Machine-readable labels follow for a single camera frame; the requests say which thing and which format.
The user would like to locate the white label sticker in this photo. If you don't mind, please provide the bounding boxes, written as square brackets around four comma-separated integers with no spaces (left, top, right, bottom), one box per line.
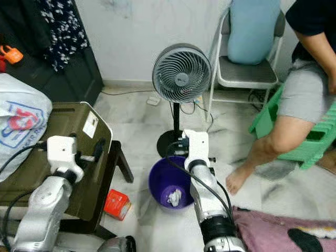
[83,110,99,138]

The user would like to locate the purple plastic waste bin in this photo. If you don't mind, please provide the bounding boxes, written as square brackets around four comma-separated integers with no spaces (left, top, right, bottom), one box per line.
[148,156,195,211]

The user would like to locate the grey folding chair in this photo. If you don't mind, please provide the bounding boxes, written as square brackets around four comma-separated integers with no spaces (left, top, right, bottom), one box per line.
[207,0,287,122]

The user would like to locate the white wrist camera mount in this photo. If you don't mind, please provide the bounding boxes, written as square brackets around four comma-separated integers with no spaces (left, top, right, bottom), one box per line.
[47,135,80,170]
[184,130,209,161]

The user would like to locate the light blue cushion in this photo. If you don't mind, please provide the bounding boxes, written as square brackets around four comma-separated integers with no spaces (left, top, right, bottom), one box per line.
[227,0,281,66]

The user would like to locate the small orange plastic object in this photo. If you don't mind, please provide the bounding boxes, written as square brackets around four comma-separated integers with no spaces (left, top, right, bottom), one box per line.
[0,45,24,66]

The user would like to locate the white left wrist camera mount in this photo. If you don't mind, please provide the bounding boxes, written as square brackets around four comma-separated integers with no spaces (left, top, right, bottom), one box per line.
[47,135,80,170]

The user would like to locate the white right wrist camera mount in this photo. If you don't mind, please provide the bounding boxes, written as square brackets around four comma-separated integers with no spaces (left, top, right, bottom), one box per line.
[184,130,209,161]

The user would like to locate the dark floral cloth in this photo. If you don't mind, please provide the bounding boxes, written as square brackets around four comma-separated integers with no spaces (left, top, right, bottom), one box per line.
[37,0,89,72]

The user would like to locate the white tissue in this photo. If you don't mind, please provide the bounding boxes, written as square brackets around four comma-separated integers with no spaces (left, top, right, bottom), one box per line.
[167,189,183,207]

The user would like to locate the black cabinet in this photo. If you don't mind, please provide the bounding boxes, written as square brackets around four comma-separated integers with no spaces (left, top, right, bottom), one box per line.
[0,0,104,106]

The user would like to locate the small red orange box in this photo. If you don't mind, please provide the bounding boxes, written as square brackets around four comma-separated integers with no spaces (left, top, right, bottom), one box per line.
[104,189,132,221]

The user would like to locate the white logo shopping bag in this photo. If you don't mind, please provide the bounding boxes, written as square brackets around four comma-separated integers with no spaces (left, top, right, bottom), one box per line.
[0,72,53,182]

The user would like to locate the dark olive low table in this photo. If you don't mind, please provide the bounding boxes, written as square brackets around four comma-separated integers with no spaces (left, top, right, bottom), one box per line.
[0,101,134,235]

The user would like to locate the grey standing fan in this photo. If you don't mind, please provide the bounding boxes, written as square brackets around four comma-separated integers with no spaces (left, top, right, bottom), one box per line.
[152,43,212,158]

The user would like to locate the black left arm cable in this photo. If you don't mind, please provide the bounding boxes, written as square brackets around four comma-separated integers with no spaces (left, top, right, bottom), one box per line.
[0,142,50,247]

